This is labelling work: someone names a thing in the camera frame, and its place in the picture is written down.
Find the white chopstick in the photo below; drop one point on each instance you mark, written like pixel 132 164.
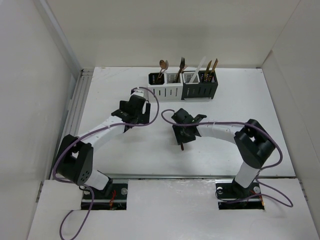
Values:
pixel 192 80

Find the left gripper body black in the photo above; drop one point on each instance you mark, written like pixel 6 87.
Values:
pixel 139 117

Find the black fork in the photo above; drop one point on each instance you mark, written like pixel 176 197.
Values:
pixel 181 67

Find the aluminium rail left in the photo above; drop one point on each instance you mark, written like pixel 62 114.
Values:
pixel 74 109

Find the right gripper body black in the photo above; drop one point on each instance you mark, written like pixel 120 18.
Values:
pixel 181 135

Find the white utensil holder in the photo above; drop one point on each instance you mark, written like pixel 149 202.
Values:
pixel 165 87

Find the large copper spoon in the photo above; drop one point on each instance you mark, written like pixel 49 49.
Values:
pixel 164 70

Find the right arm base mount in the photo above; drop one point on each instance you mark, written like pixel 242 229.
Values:
pixel 232 196

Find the black utensil holder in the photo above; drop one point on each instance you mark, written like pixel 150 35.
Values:
pixel 200 89

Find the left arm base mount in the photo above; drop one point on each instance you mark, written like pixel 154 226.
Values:
pixel 116 200

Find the front aluminium rail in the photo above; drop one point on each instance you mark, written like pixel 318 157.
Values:
pixel 166 176

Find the gold knife black handle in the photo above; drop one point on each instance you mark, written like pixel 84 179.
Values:
pixel 213 70

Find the small copper spoon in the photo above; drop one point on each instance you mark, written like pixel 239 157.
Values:
pixel 162 65

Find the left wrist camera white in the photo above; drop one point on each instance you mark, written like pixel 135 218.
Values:
pixel 141 92

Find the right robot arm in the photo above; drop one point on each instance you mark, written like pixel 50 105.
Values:
pixel 250 138

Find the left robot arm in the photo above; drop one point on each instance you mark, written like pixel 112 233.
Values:
pixel 75 158

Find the aluminium rail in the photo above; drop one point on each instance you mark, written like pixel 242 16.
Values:
pixel 74 109
pixel 166 176

